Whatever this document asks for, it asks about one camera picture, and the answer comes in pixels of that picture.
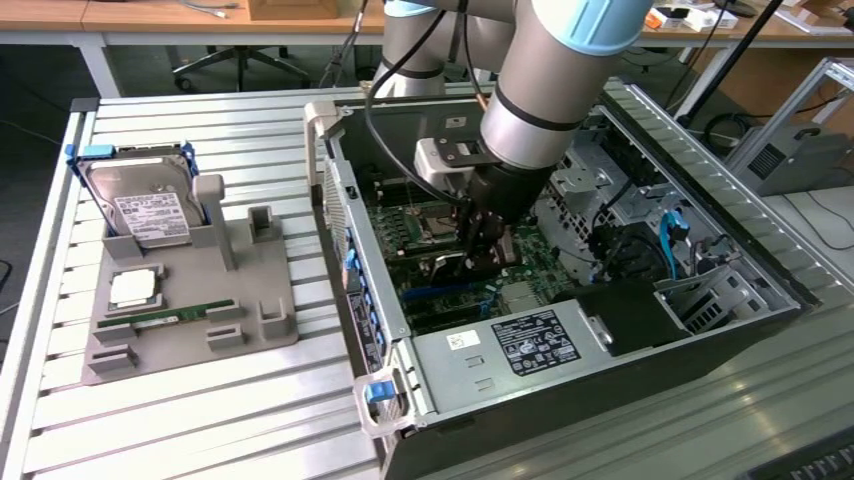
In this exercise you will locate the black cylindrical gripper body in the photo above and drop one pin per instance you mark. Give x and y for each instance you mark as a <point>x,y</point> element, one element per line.
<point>508,192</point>

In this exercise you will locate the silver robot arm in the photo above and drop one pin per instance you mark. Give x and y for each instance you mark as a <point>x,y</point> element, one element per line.
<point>534,115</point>

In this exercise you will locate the CPU socket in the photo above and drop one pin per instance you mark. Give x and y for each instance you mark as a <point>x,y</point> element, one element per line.
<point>434,222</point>

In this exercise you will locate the green motherboard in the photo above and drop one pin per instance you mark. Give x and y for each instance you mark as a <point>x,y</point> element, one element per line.
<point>541,260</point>

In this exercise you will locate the black RAM slot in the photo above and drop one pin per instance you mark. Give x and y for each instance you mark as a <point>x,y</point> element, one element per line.
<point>397,184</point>
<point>397,194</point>
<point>397,199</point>
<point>397,189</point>

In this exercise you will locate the metal disk bay cage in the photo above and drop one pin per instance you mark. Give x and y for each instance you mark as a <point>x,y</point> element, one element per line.
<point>581,180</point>

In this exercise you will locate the silver chipset heatsink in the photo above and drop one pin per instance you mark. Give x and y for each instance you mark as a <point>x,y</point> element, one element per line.
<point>521,296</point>

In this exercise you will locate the blue expansion slot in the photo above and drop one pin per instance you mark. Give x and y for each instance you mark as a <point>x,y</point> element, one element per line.
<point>417,294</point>

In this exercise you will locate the black expansion slot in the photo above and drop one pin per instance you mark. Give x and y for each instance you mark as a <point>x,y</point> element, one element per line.
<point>448,326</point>
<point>444,312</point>

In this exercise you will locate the gray power supply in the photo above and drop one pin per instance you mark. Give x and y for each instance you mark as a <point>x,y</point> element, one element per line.
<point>468,370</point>

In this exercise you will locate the black plastic shroud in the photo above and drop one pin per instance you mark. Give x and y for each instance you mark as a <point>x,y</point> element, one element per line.
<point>634,320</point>

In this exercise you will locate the small brass fitting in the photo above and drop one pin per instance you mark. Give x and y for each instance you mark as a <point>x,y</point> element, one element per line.
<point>365,89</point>

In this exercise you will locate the blue case latch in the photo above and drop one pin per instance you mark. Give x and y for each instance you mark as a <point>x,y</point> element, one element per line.
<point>380,392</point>

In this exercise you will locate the open black PC case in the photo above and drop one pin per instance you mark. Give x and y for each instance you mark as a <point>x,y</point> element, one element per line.
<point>601,390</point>

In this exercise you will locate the perforated metal drive tray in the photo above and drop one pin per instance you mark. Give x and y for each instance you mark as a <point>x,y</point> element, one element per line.
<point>721,300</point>

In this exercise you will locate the orange and white small box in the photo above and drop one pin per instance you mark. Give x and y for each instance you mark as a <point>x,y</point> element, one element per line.
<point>670,20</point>

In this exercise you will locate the black stand pole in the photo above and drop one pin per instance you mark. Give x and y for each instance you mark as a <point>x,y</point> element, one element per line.
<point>732,57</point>

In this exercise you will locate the gray parts rack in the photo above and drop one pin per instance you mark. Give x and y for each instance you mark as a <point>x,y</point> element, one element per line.
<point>201,310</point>

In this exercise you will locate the wooden top desk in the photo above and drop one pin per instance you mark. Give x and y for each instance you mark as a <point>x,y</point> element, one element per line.
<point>761,75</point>
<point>134,22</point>

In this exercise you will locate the black office chair base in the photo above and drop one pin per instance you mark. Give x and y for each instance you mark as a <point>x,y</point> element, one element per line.
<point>243,57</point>

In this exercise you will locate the hard disk in blue caddy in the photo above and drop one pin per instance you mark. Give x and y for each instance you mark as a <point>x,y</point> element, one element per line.
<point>147,200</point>

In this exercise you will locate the wooden box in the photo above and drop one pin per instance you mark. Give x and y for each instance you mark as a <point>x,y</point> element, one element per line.
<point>301,10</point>

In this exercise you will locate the green RAM stick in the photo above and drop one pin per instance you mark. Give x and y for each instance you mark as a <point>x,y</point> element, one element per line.
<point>170,316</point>

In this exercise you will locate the silver CPU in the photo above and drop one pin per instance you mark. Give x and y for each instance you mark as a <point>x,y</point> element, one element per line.
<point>135,288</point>

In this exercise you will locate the white flat box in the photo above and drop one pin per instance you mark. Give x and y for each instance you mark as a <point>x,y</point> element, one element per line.
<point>815,20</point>

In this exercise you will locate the gray wrist camera box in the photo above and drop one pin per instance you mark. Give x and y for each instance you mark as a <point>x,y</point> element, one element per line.
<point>437,167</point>

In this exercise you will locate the aluminium profile frame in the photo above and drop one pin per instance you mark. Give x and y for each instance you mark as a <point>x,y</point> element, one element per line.
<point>824,75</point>

